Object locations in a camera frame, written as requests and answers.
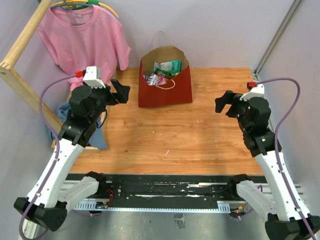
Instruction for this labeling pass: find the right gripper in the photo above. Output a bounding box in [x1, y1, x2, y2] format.
[215, 89, 250, 132]

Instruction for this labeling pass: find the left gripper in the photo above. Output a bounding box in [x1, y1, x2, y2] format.
[84, 78, 131, 122]

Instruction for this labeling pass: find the red paper bag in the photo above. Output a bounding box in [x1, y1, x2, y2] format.
[138, 41, 193, 108]

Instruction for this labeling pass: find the teal candy packet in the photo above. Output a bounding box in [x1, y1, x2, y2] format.
[153, 60, 182, 75]

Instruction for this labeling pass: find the purple candy packet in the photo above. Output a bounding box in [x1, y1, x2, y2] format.
[143, 71, 171, 86]

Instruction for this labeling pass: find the green candy packet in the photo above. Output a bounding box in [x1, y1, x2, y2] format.
[159, 71, 179, 79]

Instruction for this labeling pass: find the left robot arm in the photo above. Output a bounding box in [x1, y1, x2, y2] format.
[13, 79, 131, 232]

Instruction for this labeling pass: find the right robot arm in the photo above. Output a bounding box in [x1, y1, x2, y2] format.
[215, 90, 320, 240]

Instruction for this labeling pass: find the blue cloth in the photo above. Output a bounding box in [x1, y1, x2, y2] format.
[47, 101, 108, 149]

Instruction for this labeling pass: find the pink t-shirt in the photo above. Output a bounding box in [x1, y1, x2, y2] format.
[37, 5, 131, 84]

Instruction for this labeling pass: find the yellow green hanger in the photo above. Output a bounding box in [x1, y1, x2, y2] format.
[50, 0, 119, 18]

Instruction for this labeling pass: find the wooden clothes rack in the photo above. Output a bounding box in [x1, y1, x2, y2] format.
[0, 0, 116, 154]

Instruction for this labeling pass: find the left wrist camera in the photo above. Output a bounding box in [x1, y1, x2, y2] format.
[83, 66, 106, 89]

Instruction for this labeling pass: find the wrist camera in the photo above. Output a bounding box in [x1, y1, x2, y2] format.
[83, 66, 106, 89]
[240, 81, 265, 101]

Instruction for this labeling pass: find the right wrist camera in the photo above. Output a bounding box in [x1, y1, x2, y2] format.
[240, 81, 265, 101]

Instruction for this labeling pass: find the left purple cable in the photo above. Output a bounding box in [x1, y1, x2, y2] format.
[18, 71, 85, 240]

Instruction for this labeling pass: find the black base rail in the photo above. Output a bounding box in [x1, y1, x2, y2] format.
[61, 173, 303, 214]

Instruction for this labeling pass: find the aluminium frame post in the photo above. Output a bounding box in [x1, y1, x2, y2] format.
[251, 0, 304, 77]

